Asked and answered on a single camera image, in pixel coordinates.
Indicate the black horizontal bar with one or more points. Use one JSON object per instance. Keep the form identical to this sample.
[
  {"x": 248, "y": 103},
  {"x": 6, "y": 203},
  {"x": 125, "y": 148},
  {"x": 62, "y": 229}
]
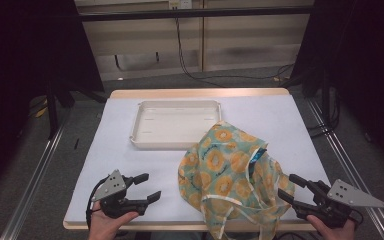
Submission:
[{"x": 186, "y": 13}]

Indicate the black curtain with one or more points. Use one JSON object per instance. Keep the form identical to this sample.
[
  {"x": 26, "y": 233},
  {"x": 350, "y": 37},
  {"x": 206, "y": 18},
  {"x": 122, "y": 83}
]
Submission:
[
  {"x": 20, "y": 83},
  {"x": 363, "y": 66}
]

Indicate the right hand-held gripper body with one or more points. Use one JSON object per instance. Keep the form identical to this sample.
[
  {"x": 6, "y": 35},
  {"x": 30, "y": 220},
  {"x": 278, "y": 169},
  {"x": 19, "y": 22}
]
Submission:
[{"x": 333, "y": 203}]

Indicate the orange print cloth bag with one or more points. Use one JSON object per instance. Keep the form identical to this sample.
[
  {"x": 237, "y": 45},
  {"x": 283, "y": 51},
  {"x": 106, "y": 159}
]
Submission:
[{"x": 230, "y": 173}]

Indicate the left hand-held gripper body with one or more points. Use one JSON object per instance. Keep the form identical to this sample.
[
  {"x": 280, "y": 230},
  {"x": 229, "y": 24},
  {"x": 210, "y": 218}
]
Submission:
[{"x": 110, "y": 186}]

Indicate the black stand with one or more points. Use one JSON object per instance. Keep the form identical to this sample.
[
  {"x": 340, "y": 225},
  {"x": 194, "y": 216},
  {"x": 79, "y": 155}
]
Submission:
[{"x": 51, "y": 113}]

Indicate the person's right hand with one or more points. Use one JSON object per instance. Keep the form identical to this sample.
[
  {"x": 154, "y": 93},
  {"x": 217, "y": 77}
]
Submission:
[{"x": 333, "y": 231}]

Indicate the metal floor rail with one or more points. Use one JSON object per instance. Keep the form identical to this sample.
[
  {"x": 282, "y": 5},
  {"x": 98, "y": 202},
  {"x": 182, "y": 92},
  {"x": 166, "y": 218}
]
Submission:
[
  {"x": 353, "y": 160},
  {"x": 33, "y": 186}
]

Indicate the white wall socket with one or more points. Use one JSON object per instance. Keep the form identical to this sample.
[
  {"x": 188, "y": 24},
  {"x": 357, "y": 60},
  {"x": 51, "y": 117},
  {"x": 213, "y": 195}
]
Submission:
[{"x": 180, "y": 4}]

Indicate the person's left hand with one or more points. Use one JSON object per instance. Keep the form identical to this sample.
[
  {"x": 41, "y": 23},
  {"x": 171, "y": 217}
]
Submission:
[{"x": 108, "y": 225}]

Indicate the white plastic tray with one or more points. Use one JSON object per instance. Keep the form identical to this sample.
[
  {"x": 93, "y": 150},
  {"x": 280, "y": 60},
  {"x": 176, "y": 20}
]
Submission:
[{"x": 173, "y": 123}]

